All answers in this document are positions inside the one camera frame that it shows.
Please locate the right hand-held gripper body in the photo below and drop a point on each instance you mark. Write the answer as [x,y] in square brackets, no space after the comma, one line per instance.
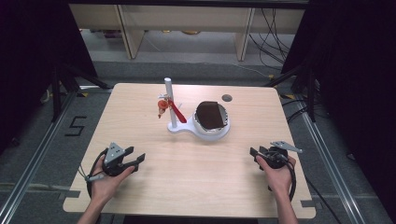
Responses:
[277,158]

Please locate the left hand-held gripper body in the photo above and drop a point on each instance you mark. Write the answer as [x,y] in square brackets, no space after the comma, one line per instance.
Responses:
[112,155]

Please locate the white dish with silver rim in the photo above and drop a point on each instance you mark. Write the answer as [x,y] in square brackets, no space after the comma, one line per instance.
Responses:
[200,130]

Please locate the brown leather pouch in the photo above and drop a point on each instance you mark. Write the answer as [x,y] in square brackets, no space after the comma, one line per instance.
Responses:
[210,115]

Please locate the white key holder stand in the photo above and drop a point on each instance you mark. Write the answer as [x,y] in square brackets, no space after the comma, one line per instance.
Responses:
[170,88]

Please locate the person's right hand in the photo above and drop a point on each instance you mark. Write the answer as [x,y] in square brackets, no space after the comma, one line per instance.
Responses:
[278,179]

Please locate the person's left hand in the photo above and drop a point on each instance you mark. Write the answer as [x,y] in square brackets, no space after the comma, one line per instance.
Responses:
[106,186]

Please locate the dark round table grommet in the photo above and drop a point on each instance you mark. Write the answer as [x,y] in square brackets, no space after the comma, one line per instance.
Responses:
[227,98]

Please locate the black metal stand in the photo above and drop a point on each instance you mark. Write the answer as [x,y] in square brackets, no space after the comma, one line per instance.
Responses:
[56,93]
[311,93]

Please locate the dark curtain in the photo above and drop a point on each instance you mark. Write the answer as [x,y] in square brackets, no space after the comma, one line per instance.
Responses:
[358,77]
[28,62]

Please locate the beige wooden desk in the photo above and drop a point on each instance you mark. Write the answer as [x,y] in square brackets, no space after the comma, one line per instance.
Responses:
[186,18]

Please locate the aluminium floor rail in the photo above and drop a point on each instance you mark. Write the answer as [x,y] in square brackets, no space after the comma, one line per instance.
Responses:
[330,161]
[40,149]

